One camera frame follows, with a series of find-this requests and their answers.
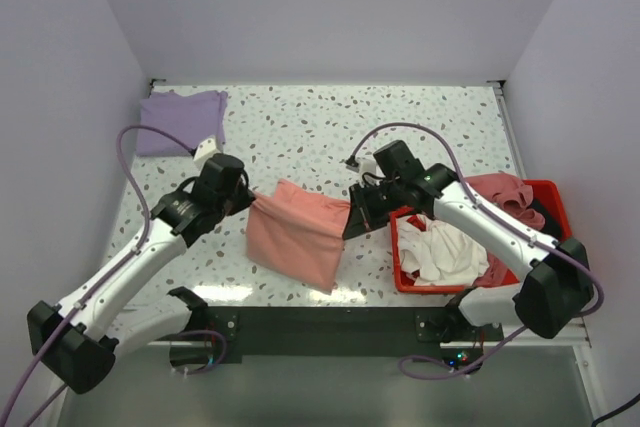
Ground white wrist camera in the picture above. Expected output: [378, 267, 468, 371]
[193, 136, 221, 169]
[344, 156, 377, 175]

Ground salmon pink t shirt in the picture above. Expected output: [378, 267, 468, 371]
[246, 179, 350, 292]

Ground aluminium front rail frame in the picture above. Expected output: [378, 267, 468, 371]
[62, 296, 594, 348]

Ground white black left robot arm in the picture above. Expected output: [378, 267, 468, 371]
[27, 153, 255, 394]

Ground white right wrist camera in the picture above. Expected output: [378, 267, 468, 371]
[344, 156, 377, 175]

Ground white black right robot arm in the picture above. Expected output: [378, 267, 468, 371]
[342, 141, 603, 340]

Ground white t shirt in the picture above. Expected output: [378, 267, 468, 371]
[396, 214, 489, 286]

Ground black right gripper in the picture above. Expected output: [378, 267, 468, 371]
[344, 178, 405, 240]

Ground red plastic bin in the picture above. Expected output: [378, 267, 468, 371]
[390, 180, 571, 295]

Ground folded purple t shirt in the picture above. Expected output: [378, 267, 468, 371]
[136, 90, 228, 157]

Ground black t shirt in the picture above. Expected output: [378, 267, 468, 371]
[528, 198, 564, 240]

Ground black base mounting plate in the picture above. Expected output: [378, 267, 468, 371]
[163, 307, 503, 368]

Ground dusty rose t shirt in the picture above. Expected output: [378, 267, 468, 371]
[466, 173, 547, 287]

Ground black cable bottom right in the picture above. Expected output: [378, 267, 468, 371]
[594, 399, 640, 427]

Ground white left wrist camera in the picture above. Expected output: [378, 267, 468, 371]
[193, 136, 221, 169]

